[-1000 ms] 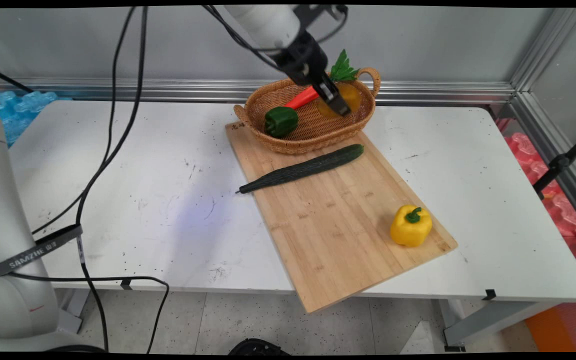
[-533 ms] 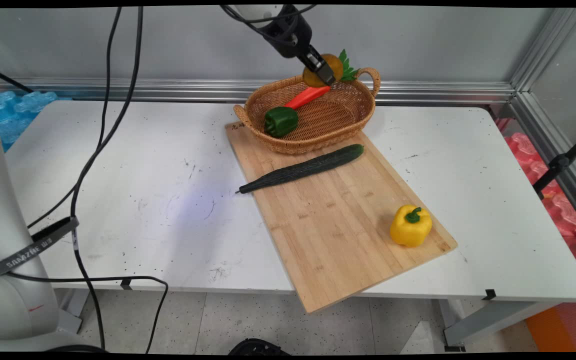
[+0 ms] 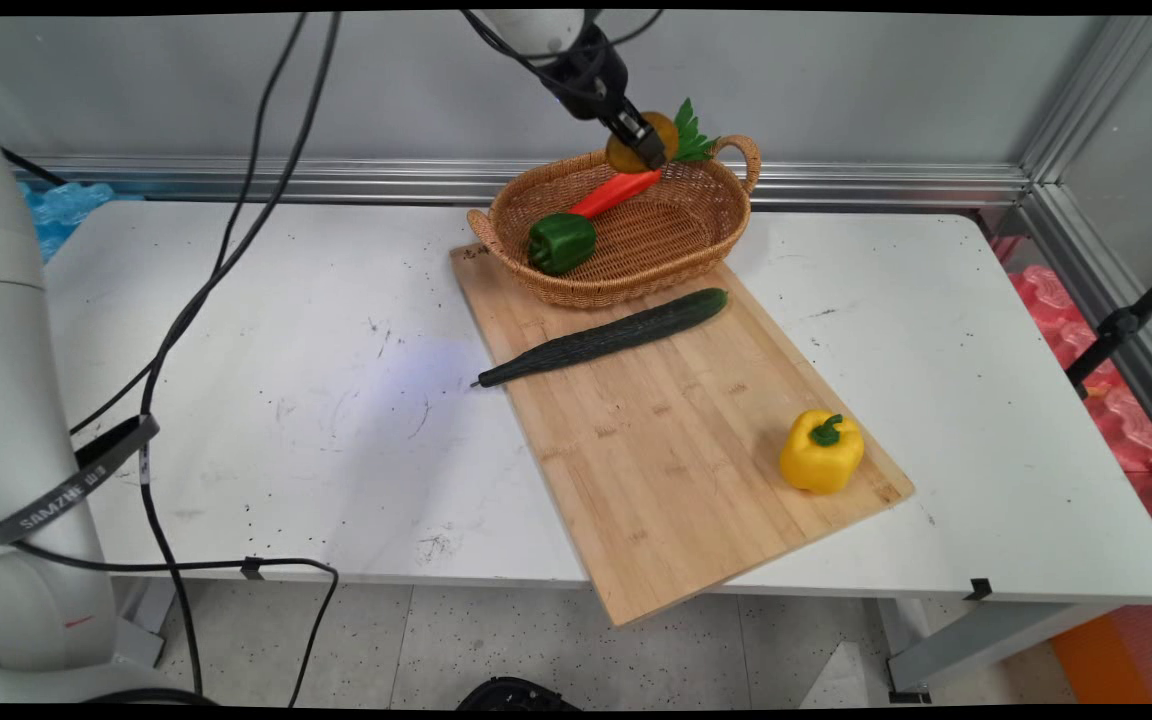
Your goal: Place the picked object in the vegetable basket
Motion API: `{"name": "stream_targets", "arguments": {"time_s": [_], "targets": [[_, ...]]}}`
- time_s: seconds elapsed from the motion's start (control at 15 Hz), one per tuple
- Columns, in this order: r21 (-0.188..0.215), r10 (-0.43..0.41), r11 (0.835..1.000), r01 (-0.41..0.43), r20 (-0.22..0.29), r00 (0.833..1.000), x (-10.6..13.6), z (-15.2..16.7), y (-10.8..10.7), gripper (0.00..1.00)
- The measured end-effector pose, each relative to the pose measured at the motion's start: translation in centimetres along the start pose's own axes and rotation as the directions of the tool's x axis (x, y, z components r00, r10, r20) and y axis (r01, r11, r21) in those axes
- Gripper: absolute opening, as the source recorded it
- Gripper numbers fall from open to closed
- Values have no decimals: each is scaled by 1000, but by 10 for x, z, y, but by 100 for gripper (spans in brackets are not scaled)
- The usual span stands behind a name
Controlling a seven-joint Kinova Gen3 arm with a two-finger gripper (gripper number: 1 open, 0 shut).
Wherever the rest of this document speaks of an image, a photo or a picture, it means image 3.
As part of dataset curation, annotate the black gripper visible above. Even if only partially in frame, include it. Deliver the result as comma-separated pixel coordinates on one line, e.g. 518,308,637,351
544,24,670,172

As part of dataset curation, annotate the brown toy potato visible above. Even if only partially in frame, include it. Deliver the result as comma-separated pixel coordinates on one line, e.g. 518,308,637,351
605,111,680,175

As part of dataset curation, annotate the orange toy carrot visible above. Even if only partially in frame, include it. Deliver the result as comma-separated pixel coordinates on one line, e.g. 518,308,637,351
569,98,717,221

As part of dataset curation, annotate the woven wicker basket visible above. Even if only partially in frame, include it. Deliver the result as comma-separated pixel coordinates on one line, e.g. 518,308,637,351
466,135,763,309

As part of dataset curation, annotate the green toy bell pepper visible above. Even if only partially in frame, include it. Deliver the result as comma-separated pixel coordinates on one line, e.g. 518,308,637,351
528,212,599,277

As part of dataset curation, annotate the dark green toy cucumber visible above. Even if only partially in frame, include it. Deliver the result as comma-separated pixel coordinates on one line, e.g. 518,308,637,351
471,288,730,389

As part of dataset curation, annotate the bamboo cutting board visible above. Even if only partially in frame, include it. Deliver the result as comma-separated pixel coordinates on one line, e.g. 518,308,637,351
450,240,917,628

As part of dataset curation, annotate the yellow toy bell pepper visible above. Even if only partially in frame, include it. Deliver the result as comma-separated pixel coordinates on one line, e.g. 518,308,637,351
779,408,866,496

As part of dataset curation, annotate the black tripod stand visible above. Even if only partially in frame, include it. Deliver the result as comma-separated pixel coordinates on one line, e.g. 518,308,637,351
1065,255,1152,401

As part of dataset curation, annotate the red bubble wrap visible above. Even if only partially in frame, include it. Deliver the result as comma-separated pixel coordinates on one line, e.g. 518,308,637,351
991,235,1152,571

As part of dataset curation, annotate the black round object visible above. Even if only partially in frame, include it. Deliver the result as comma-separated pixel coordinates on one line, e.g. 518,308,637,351
456,676,583,711

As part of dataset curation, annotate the blue bubble wrap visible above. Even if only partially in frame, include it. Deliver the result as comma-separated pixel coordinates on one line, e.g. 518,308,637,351
20,180,144,264

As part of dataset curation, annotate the grey table leg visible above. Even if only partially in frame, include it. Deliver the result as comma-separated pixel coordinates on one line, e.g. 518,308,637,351
884,598,1129,703

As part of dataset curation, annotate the white table leg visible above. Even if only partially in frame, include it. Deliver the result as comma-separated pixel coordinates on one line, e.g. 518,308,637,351
114,576,179,669

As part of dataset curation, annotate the orange floor mat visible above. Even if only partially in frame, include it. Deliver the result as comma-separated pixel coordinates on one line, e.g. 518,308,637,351
1049,613,1152,703

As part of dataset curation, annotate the aluminium frame rail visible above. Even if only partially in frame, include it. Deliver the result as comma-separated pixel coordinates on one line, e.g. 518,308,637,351
11,156,1033,212

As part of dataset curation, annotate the thick black cable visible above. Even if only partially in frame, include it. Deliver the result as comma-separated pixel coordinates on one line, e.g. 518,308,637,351
138,10,343,697

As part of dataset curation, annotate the aluminium frame post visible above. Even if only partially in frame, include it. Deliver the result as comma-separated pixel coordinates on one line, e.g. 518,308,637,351
1020,15,1152,467

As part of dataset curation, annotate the thin black cable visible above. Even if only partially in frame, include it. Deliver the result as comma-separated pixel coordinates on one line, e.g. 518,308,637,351
0,10,340,707

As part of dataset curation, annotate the grey velcro cable strap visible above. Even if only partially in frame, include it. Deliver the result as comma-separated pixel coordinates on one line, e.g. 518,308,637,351
0,412,161,547

